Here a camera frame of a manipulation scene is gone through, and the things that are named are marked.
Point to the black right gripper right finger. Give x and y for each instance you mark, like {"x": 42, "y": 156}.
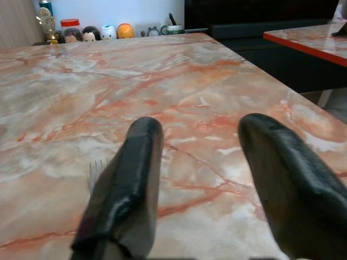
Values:
{"x": 292, "y": 189}

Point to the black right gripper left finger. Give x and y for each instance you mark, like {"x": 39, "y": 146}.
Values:
{"x": 130, "y": 189}

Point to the silver metal fork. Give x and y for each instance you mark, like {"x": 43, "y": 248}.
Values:
{"x": 94, "y": 174}

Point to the black TV stand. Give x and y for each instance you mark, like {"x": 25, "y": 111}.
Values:
{"x": 271, "y": 59}

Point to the orange round plush toy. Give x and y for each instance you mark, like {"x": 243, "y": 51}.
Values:
{"x": 125, "y": 31}

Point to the white duck plush toy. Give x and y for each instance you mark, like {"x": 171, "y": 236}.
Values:
{"x": 108, "y": 32}

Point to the grey cat-like figure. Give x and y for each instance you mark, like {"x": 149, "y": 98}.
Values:
{"x": 154, "y": 31}

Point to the black-eared mouse plush toy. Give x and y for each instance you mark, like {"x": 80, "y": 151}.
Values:
{"x": 90, "y": 33}

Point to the green and white mug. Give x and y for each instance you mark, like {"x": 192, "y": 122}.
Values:
{"x": 173, "y": 29}

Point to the clear jar with red lid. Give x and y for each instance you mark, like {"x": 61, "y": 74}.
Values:
{"x": 71, "y": 29}

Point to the black pen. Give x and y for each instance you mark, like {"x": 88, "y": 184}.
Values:
{"x": 172, "y": 19}

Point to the black television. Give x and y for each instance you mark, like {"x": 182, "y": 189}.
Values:
{"x": 257, "y": 10}

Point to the gold trophy figure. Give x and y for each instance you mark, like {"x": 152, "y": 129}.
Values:
{"x": 47, "y": 24}

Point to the blue can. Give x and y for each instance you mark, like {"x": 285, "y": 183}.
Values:
{"x": 46, "y": 5}

